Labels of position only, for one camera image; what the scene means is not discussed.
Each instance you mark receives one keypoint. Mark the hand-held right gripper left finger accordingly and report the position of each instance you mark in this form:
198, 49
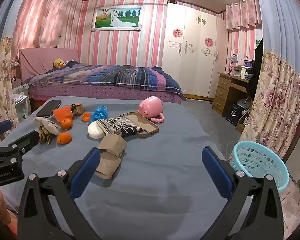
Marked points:
86, 170

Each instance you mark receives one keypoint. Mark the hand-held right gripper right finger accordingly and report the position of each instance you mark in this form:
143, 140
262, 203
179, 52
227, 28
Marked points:
216, 172

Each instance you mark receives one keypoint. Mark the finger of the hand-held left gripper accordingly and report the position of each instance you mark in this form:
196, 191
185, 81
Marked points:
0, 128
27, 140

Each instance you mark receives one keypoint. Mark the beige olive sock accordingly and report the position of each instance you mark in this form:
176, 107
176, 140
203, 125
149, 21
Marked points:
46, 130

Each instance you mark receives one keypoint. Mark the cardboard tube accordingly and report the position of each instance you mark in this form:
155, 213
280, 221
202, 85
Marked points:
113, 145
108, 166

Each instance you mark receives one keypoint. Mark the light blue plastic basket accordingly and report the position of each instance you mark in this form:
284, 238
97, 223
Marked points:
255, 160

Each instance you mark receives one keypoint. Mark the small orange peel piece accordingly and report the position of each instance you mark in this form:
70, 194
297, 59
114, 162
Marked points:
86, 117

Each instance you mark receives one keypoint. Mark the black white patterned sock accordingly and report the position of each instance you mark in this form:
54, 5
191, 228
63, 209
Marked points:
117, 126

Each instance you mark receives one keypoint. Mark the blue plastic wrapper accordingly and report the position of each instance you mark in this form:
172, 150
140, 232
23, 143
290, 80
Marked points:
98, 113

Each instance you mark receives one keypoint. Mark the white bedside cabinet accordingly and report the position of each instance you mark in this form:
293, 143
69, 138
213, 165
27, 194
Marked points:
21, 105

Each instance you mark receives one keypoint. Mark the orange tangerine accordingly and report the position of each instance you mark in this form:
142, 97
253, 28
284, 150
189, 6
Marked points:
64, 138
66, 124

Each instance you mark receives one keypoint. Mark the black smartphone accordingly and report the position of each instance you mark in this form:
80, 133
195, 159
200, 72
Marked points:
48, 108

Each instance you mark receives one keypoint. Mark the white oval soap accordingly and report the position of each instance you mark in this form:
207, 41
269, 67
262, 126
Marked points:
95, 131

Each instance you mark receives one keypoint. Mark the orange cloth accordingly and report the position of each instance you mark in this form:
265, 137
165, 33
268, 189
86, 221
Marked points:
62, 113

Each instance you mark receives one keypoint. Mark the blue floral curtain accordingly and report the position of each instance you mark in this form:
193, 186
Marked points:
0, 80
277, 92

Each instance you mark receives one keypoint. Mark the cardboard box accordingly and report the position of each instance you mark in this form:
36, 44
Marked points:
242, 123

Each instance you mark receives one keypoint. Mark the small brown sock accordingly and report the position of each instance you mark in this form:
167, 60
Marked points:
77, 108

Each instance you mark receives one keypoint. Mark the black box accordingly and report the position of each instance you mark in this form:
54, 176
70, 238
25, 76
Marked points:
232, 112

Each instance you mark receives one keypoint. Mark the grey blanket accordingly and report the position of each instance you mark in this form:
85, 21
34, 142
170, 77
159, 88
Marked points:
152, 180

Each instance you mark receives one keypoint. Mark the white fan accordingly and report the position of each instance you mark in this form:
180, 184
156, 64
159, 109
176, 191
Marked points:
243, 103

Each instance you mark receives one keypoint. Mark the brown cardboard piece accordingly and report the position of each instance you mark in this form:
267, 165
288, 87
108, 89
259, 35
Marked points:
147, 127

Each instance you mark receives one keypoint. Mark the bed with purple sheet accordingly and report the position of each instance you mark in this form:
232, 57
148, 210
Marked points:
102, 93

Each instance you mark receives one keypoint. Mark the yellow duck plush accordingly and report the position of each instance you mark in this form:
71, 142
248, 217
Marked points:
58, 63

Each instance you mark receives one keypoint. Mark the wooden desk with drawers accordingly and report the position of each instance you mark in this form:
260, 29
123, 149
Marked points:
223, 90

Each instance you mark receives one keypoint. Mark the pink cup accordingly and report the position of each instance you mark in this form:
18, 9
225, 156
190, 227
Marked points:
150, 106

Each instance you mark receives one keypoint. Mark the patchwork quilt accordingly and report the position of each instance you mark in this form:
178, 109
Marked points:
115, 76

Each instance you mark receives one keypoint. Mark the white box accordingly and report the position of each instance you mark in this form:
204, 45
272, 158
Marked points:
240, 72

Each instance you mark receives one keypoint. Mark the black hanging cloth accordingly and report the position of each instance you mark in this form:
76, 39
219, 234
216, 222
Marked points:
256, 75

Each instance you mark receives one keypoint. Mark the white wardrobe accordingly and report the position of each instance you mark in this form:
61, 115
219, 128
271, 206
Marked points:
190, 67

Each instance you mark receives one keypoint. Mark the purple desk lamp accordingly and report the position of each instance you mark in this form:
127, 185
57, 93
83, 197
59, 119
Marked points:
232, 60

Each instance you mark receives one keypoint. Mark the purple box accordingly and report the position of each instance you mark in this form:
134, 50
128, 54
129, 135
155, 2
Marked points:
247, 62

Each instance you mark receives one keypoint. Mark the pink window curtain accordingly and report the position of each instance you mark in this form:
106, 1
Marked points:
40, 17

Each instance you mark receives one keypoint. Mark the framed wedding picture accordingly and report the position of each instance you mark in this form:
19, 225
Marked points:
120, 17

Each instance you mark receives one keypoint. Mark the pink curtain valance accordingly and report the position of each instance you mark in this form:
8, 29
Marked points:
242, 15

